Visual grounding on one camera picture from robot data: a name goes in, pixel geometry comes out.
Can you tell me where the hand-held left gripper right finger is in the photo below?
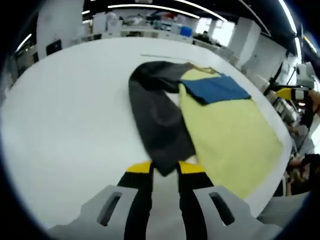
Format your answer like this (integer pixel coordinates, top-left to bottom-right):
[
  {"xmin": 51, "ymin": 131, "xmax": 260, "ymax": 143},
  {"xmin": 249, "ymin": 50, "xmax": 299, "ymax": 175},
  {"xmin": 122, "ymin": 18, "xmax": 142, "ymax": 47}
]
[{"xmin": 175, "ymin": 160, "xmax": 285, "ymax": 240}]

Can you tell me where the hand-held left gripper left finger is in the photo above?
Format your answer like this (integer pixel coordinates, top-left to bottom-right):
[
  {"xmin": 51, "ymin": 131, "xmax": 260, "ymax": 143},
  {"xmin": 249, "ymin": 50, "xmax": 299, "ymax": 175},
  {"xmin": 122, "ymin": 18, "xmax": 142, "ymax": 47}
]
[{"xmin": 47, "ymin": 160, "xmax": 154, "ymax": 240}]

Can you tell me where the yellow colour-block garment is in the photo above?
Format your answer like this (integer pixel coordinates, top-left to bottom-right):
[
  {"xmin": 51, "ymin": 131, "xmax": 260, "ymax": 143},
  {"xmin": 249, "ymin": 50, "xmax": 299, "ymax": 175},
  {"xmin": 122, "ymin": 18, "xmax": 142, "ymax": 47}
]
[{"xmin": 127, "ymin": 60, "xmax": 285, "ymax": 201}]

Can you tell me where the white template board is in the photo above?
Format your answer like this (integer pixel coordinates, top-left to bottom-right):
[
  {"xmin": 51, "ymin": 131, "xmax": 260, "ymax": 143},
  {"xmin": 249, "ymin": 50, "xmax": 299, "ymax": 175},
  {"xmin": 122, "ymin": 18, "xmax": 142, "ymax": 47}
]
[{"xmin": 140, "ymin": 52, "xmax": 194, "ymax": 63}]

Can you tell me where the person's right hand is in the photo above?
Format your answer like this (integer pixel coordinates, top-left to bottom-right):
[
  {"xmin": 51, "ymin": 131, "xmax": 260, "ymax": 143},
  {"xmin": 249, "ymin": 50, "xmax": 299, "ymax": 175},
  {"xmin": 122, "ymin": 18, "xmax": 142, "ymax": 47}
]
[{"xmin": 308, "ymin": 89, "xmax": 320, "ymax": 114}]

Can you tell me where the long ceiling light strip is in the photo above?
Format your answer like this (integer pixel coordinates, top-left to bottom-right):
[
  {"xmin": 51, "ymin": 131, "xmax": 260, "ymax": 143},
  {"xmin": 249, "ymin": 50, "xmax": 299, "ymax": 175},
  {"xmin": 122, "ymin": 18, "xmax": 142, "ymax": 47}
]
[
  {"xmin": 107, "ymin": 4, "xmax": 201, "ymax": 19},
  {"xmin": 278, "ymin": 0, "xmax": 299, "ymax": 34},
  {"xmin": 172, "ymin": 0, "xmax": 227, "ymax": 22}
]

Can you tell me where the blue plastic box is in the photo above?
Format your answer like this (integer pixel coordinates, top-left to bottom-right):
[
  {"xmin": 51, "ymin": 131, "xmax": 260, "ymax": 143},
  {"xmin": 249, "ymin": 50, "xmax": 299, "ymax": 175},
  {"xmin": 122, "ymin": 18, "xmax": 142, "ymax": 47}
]
[{"xmin": 179, "ymin": 26, "xmax": 194, "ymax": 38}]

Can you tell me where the white cabinet counter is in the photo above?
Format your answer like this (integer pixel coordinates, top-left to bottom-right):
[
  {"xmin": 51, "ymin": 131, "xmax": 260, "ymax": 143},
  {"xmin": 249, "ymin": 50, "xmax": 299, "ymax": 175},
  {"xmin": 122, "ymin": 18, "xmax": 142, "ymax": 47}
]
[{"xmin": 72, "ymin": 23, "xmax": 194, "ymax": 46}]

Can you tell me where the black box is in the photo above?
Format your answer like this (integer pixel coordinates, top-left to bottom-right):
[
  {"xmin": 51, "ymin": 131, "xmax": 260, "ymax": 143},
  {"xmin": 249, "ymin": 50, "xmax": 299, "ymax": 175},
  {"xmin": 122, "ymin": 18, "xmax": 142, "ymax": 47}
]
[{"xmin": 46, "ymin": 39, "xmax": 62, "ymax": 56}]

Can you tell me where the white square pillar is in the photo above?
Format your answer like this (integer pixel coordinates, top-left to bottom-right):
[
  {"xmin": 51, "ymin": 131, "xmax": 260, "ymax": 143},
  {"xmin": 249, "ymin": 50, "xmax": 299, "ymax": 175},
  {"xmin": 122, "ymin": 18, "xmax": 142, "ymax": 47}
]
[{"xmin": 36, "ymin": 0, "xmax": 85, "ymax": 60}]

